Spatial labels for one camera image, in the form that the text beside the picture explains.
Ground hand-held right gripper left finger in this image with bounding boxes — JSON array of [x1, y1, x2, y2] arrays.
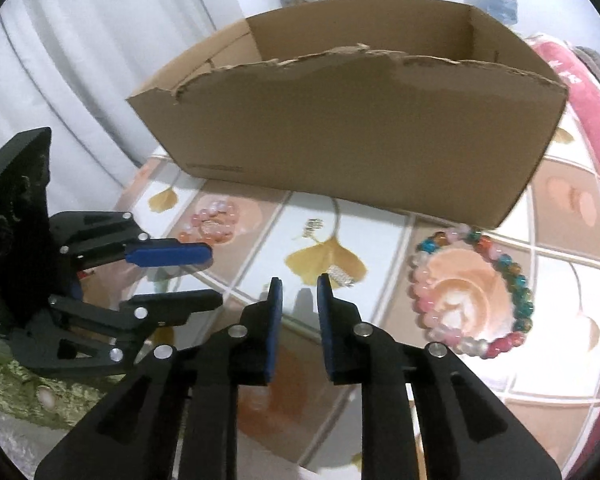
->
[[34, 276, 285, 480]]

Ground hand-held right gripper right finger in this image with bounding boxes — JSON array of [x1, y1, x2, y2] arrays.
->
[[316, 273, 563, 480]]

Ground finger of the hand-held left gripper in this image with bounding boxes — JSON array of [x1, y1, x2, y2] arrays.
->
[[49, 210, 214, 268], [10, 289, 224, 377]]

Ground orange pink bead bracelet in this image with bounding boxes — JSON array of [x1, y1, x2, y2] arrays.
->
[[177, 201, 241, 247]]

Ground brown cardboard box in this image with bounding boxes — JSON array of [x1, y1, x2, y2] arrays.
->
[[126, 1, 570, 230]]

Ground multicolour bead bracelet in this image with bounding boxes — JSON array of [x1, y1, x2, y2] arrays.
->
[[411, 226, 535, 359]]

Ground leaf and tile pattern tablecloth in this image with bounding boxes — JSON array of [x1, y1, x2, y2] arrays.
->
[[65, 150, 600, 480]]

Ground green shaggy rug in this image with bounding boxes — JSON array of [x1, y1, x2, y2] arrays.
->
[[0, 345, 111, 431]]

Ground white curtain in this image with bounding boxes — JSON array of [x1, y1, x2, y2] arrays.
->
[[0, 0, 251, 171]]

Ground pink floral blanket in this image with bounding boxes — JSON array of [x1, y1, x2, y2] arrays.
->
[[525, 34, 600, 461]]

